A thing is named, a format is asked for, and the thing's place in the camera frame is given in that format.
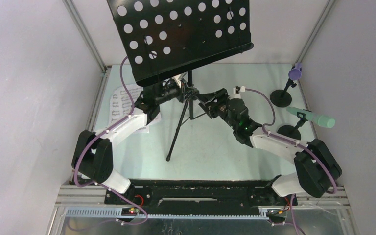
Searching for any black round microphone stand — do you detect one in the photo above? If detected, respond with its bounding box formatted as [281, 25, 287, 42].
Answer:
[269, 79, 297, 108]
[277, 119, 306, 140]

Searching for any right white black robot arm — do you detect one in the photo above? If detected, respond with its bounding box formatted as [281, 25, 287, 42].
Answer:
[196, 86, 342, 205]

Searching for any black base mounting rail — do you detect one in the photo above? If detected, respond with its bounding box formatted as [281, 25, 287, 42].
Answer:
[105, 177, 297, 224]

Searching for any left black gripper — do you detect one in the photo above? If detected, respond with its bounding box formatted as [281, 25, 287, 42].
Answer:
[156, 80, 197, 106]

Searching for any black music stand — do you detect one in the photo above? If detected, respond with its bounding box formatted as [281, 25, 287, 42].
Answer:
[106, 0, 254, 162]

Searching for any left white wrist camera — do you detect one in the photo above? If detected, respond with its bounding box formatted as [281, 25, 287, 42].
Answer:
[171, 72, 187, 88]

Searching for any green toy microphone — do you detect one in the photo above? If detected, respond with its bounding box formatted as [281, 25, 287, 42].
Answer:
[286, 107, 335, 128]

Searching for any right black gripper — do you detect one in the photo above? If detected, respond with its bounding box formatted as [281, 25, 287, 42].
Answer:
[195, 88, 238, 131]

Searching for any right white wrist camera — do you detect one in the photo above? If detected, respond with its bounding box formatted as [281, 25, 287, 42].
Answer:
[230, 86, 246, 99]

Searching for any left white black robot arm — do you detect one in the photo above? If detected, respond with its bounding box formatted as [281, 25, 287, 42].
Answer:
[71, 79, 198, 204]

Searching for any purple toy microphone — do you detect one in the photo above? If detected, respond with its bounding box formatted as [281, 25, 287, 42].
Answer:
[288, 62, 302, 81]

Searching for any aluminium frame rail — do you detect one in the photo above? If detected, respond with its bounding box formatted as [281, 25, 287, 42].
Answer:
[62, 0, 107, 130]

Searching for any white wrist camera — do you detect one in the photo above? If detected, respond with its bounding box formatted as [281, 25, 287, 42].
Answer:
[230, 86, 246, 99]
[171, 72, 187, 88]

